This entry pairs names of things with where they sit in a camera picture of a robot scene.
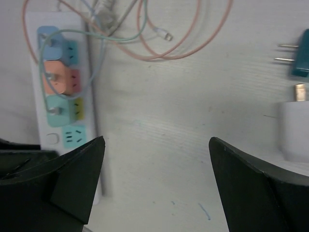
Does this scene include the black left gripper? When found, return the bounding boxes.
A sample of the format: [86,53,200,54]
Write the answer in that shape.
[0,139,59,180]

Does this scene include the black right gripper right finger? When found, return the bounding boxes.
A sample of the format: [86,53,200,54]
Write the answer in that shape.
[209,137,309,232]

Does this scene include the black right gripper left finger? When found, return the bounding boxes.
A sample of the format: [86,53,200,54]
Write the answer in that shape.
[0,136,105,232]

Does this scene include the white plug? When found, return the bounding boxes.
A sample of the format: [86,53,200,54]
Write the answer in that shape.
[278,83,309,163]

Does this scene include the white power strip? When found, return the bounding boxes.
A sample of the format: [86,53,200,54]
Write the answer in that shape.
[25,12,100,155]

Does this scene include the dark teal plug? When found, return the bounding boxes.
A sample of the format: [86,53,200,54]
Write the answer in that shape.
[274,29,309,78]

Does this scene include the salmon pink plug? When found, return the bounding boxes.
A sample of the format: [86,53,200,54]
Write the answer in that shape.
[44,60,73,95]

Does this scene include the light blue plug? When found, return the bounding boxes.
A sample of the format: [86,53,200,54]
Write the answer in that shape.
[37,26,65,60]

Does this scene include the thin coloured charger cables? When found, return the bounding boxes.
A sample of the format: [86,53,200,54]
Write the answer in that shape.
[21,0,234,116]

